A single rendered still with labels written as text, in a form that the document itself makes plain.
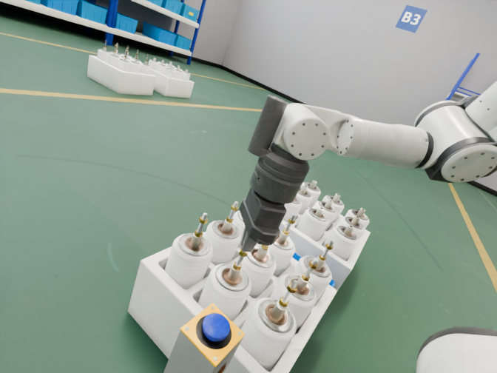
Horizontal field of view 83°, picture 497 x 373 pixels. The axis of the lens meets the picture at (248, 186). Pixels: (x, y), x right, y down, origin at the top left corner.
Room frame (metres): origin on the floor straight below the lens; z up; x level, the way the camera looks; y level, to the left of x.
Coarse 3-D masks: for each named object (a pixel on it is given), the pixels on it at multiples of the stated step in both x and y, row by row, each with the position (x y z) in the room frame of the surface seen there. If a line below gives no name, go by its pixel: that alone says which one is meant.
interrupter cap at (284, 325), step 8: (264, 304) 0.43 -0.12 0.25; (272, 304) 0.44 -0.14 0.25; (264, 312) 0.41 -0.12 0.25; (288, 312) 0.44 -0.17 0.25; (264, 320) 0.39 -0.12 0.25; (272, 320) 0.40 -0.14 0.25; (280, 320) 0.41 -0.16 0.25; (288, 320) 0.42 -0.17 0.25; (272, 328) 0.38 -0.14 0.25; (280, 328) 0.39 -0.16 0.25; (288, 328) 0.40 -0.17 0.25
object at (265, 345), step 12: (252, 312) 0.41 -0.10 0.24; (252, 324) 0.39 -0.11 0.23; (264, 324) 0.39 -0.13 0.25; (252, 336) 0.38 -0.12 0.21; (264, 336) 0.37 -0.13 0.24; (276, 336) 0.38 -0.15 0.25; (288, 336) 0.39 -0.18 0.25; (252, 348) 0.38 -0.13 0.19; (264, 348) 0.37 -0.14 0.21; (276, 348) 0.37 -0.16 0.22; (264, 360) 0.37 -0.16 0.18; (276, 360) 0.39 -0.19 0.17
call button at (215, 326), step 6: (210, 318) 0.29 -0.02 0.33; (216, 318) 0.29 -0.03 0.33; (222, 318) 0.30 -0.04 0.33; (204, 324) 0.28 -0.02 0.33; (210, 324) 0.28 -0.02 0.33; (216, 324) 0.28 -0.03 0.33; (222, 324) 0.29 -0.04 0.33; (228, 324) 0.29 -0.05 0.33; (204, 330) 0.27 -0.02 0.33; (210, 330) 0.27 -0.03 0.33; (216, 330) 0.27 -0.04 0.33; (222, 330) 0.28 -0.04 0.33; (228, 330) 0.28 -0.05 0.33; (210, 336) 0.26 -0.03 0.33; (216, 336) 0.27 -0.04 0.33; (222, 336) 0.27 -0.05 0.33
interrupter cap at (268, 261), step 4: (256, 248) 0.60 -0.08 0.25; (248, 252) 0.57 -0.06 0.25; (252, 252) 0.58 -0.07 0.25; (256, 252) 0.59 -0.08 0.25; (268, 252) 0.60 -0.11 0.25; (248, 256) 0.56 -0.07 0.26; (252, 256) 0.56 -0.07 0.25; (268, 256) 0.59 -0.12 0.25; (272, 256) 0.59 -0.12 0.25; (252, 260) 0.55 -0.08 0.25; (256, 260) 0.56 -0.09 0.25; (260, 260) 0.56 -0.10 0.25; (264, 260) 0.57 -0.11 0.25; (268, 260) 0.57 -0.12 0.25; (272, 260) 0.58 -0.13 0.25; (256, 264) 0.54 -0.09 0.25; (260, 264) 0.55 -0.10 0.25; (264, 264) 0.55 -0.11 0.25; (268, 264) 0.56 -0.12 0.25; (272, 264) 0.56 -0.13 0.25
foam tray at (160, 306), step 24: (144, 264) 0.48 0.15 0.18; (288, 264) 0.71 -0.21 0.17; (144, 288) 0.47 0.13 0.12; (168, 288) 0.44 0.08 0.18; (192, 288) 0.47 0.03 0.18; (144, 312) 0.46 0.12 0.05; (168, 312) 0.43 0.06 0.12; (192, 312) 0.41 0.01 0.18; (240, 312) 0.50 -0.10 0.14; (312, 312) 0.54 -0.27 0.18; (168, 336) 0.42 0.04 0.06; (240, 360) 0.35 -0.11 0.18; (288, 360) 0.39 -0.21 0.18
